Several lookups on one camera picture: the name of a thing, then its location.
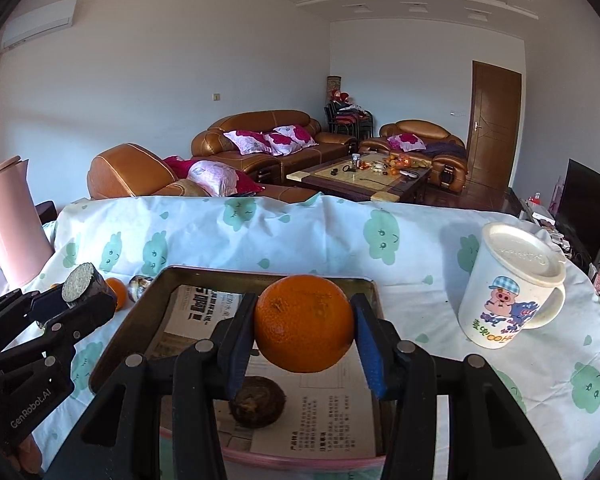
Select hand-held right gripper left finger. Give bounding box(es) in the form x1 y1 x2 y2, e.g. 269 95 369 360
45 292 258 480

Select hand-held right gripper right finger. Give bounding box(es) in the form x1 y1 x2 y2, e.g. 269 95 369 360
350 294 563 480

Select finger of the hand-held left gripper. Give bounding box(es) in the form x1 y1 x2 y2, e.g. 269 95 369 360
0 290 118 376
0 287 71 361

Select round sesame cake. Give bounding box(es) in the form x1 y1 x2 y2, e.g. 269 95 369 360
61 263 118 311

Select small orange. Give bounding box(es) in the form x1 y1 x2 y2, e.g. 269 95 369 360
105 278 129 309

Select metal tin with pink sides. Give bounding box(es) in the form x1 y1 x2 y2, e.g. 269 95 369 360
88 266 398 468

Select large orange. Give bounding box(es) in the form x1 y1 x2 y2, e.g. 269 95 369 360
253 275 356 373

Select purple passion fruit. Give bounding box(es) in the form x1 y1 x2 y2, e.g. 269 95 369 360
129 275 154 302

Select person's left hand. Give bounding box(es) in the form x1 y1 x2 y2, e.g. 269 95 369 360
15 442 46 478

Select brown round fruit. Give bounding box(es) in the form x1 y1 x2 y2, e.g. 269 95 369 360
229 376 286 429

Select newspaper liner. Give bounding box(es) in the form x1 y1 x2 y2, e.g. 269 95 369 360
145 285 381 458

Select pink electric kettle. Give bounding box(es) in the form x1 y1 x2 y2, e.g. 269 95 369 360
0 156 55 286

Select white cartoon mug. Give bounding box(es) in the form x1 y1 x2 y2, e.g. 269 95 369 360
457 240 566 350

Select green cloud print tablecloth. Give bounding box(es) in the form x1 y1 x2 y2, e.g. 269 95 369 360
0 194 600 480

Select brown leather armchair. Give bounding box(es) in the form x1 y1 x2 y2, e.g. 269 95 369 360
86 143 326 203

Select wooden coffee table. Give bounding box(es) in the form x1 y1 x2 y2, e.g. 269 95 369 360
286 152 433 206

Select pale pink pillow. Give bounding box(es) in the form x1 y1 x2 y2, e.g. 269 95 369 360
186 160 266 197

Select white mug lid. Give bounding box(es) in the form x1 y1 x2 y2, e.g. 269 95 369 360
481 222 567 288

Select pile of small oranges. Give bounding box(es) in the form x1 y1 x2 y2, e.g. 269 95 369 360
382 154 431 171

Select pink floral pillow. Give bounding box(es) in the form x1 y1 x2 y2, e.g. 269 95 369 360
223 130 273 156
263 132 301 157
272 125 317 148
387 134 427 152

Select dark purple blanket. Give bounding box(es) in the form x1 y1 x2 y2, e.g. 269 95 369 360
420 142 467 159

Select brown leather three-seat sofa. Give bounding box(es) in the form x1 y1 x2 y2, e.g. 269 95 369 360
190 110 358 186

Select brown leather loveseat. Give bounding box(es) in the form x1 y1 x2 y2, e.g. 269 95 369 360
358 120 468 195

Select stacked dark chairs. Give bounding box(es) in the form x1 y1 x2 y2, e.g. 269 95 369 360
324 102 373 141

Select brown wooden door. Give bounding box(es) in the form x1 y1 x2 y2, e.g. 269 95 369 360
466 60 523 192

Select black television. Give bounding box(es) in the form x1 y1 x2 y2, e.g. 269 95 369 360
554 158 600 266

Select white air conditioner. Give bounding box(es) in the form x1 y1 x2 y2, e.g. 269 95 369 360
1 0 76 50

